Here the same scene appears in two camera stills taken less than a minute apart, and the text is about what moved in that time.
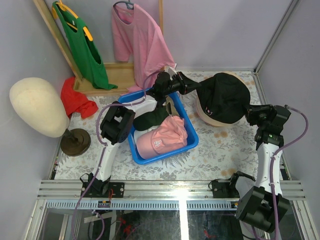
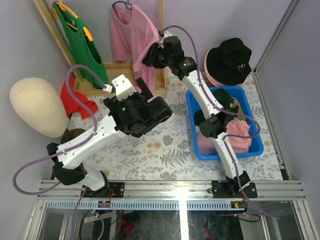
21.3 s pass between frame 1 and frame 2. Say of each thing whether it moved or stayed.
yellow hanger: stayed
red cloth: stayed
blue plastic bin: moved
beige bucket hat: moved
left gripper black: moved
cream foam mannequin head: stayed
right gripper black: moved
